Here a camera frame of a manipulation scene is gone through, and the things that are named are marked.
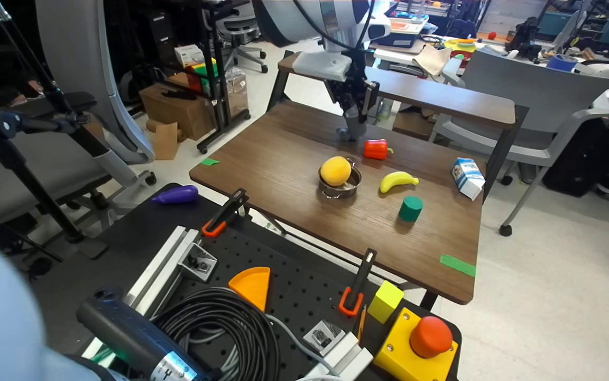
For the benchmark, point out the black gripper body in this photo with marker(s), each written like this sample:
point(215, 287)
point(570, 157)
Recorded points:
point(357, 99)

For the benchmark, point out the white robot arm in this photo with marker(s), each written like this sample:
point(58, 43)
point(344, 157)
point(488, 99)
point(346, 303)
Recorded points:
point(342, 65)

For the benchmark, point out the blue gray robot base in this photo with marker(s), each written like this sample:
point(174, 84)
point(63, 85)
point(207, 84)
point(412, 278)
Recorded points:
point(26, 355)

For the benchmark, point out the green cylinder block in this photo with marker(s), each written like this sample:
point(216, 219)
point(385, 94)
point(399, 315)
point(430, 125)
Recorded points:
point(412, 211)

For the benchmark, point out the yellow green cube block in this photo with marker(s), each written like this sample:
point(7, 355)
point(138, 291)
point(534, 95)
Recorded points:
point(385, 302)

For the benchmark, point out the orange quarter wedge block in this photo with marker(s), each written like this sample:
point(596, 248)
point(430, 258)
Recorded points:
point(253, 285)

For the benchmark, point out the brown wooden shelf riser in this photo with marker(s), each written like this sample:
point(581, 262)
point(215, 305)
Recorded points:
point(495, 112)

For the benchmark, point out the yellow lemon toy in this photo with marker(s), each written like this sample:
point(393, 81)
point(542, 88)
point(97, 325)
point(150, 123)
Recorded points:
point(335, 170)

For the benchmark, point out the yellow toy banana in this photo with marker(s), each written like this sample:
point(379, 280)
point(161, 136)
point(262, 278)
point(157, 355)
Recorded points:
point(397, 178)

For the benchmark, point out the small metal bowl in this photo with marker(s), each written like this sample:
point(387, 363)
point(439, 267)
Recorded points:
point(344, 192)

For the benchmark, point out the white blue milk carton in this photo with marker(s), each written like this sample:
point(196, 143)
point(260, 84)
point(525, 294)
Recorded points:
point(468, 177)

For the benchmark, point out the cardboard box on floor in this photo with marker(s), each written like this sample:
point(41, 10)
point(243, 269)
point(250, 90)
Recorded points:
point(193, 118)

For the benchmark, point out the green tape strip left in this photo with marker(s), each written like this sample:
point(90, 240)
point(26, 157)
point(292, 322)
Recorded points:
point(211, 162)

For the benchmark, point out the green tape strip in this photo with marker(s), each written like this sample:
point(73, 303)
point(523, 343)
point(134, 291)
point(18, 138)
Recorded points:
point(211, 162)
point(458, 266)

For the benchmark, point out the orange black clamp left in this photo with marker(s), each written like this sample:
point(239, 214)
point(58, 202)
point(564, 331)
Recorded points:
point(235, 207)

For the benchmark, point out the orange black clamp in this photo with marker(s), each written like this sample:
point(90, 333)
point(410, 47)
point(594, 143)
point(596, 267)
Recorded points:
point(235, 207)
point(351, 297)

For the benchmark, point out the orange black clamp right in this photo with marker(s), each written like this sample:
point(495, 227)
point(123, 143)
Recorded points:
point(351, 297)

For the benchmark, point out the green tape strip right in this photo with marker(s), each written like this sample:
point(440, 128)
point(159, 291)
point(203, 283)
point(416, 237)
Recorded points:
point(458, 266)

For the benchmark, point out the gray office chair right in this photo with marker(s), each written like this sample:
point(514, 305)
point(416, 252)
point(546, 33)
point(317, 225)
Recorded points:
point(551, 111)

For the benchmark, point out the gray office chair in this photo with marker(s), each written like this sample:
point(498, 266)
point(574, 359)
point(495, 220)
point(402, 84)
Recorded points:
point(551, 111)
point(51, 159)

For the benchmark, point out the purple toy eggplant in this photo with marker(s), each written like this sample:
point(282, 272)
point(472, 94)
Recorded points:
point(176, 195)

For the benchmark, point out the black perforated board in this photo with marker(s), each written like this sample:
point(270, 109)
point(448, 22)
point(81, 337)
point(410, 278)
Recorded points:
point(202, 315)

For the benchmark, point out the yellow emergency stop button box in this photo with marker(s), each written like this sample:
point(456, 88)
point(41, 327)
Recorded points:
point(417, 347)

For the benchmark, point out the gray office chair left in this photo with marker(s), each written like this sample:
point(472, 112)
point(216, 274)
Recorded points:
point(51, 159)

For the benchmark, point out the aluminum extrusion rail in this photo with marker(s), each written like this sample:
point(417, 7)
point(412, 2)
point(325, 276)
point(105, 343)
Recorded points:
point(156, 269)

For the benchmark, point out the black camera tripod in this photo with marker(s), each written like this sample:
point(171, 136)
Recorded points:
point(25, 84)

